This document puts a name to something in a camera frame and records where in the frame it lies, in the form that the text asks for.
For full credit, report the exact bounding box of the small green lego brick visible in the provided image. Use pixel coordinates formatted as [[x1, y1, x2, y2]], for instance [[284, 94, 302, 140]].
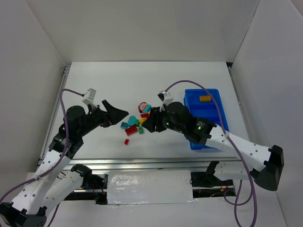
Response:
[[134, 119, 140, 127]]

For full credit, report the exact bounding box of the yellow lego brick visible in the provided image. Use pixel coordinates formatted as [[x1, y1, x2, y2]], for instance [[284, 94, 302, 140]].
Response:
[[139, 117, 147, 124]]

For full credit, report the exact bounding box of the aluminium frame rail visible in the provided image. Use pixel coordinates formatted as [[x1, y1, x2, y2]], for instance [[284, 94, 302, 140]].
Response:
[[63, 157, 241, 172]]

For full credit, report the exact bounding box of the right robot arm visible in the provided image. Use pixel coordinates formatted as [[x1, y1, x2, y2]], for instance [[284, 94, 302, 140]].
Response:
[[143, 102, 284, 191]]

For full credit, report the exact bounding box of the white foil cover plate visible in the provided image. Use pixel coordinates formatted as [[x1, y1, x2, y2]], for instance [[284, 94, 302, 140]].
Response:
[[107, 170, 194, 205]]

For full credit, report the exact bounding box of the red flower lego piece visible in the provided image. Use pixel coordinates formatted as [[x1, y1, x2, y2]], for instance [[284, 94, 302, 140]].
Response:
[[138, 102, 148, 113]]

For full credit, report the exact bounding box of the large red lego brick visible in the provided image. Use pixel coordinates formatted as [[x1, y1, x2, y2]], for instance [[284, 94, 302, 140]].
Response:
[[125, 125, 138, 136]]

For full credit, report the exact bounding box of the light blue long lego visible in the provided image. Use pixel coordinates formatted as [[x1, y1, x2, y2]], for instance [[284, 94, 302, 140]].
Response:
[[143, 104, 152, 114]]

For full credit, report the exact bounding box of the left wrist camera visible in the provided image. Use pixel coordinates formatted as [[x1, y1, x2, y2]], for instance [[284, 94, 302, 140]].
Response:
[[82, 88, 97, 108]]

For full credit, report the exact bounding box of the green lego with red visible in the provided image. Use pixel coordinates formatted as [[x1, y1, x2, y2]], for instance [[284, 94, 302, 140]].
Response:
[[138, 126, 144, 134]]

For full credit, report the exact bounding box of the orange lego brick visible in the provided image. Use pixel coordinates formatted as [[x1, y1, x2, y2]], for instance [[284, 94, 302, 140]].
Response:
[[199, 96, 212, 103]]

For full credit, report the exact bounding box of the light blue oval lego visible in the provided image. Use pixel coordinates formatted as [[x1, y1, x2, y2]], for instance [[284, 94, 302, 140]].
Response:
[[127, 115, 137, 127]]

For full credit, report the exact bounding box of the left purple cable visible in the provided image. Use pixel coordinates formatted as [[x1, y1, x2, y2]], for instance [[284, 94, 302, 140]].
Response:
[[0, 88, 86, 227]]

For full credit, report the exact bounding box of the small red lego brick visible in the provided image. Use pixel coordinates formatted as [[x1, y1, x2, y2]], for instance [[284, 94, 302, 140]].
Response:
[[141, 113, 150, 118]]

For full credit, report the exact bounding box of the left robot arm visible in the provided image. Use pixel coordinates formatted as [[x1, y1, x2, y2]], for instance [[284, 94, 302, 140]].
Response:
[[0, 100, 129, 227]]

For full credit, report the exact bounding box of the blue compartment tray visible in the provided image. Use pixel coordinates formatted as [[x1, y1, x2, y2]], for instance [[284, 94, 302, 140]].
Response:
[[183, 88, 232, 150]]

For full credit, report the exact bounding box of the teal square lego brick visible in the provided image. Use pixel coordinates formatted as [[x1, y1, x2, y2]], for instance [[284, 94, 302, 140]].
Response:
[[120, 122, 128, 130]]

